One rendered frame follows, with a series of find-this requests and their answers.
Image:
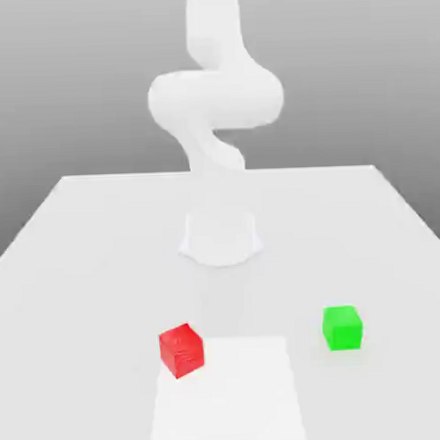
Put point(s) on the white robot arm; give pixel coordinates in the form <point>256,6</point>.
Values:
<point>215,98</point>

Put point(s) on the small green cube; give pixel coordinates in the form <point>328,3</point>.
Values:
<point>342,328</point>

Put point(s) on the small red cube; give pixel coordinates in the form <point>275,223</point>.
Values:
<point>181,350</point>

